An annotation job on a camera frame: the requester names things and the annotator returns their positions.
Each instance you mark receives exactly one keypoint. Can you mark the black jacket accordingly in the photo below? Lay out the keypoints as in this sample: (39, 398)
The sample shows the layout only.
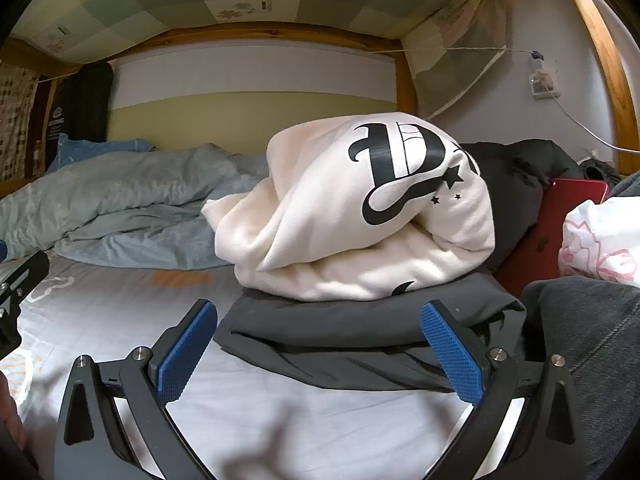
(520, 170)

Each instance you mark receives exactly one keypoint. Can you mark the wooden bed frame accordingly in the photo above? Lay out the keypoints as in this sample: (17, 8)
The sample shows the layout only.
(250, 40)

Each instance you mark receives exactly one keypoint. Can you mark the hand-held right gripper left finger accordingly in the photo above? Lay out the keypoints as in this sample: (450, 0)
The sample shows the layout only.
(185, 355)

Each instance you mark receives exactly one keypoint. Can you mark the light blue-grey duvet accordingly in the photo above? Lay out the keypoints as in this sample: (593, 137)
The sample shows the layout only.
(125, 210)

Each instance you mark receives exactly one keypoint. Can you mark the red laptop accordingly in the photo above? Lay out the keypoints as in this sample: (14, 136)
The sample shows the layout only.
(545, 240)

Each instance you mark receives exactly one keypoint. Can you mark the white pink-printed cloth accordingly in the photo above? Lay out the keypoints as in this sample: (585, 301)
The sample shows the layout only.
(600, 240)

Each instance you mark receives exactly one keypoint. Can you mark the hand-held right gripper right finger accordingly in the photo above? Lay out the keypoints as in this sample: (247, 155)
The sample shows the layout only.
(450, 355)

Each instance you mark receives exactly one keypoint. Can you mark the dark grey garment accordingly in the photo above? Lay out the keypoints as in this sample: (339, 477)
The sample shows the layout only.
(350, 330)

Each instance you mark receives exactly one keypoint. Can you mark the black hanging garment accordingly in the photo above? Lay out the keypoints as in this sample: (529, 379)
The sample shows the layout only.
(82, 110)

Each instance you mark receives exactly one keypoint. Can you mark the lattice patterned cloth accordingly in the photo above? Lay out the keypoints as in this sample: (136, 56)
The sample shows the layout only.
(15, 120)

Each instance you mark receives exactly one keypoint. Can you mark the white wall socket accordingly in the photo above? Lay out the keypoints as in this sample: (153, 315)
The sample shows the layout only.
(542, 80)

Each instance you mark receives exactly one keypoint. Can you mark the cream printed hoodie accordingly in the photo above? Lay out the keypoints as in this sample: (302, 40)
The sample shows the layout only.
(310, 220)

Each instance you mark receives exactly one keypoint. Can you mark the blue pillow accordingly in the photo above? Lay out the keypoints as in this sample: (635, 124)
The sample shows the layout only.
(95, 152)

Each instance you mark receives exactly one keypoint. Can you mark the pale gathered curtain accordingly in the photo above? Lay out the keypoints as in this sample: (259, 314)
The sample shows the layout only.
(465, 55)

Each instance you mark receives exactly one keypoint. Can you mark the person's leg in grey jeans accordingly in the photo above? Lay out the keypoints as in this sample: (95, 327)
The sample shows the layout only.
(590, 340)

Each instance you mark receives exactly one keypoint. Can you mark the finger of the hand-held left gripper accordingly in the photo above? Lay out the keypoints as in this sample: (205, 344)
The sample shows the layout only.
(25, 275)

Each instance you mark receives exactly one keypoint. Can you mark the person's left hand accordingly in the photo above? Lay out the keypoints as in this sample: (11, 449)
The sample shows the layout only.
(10, 410)

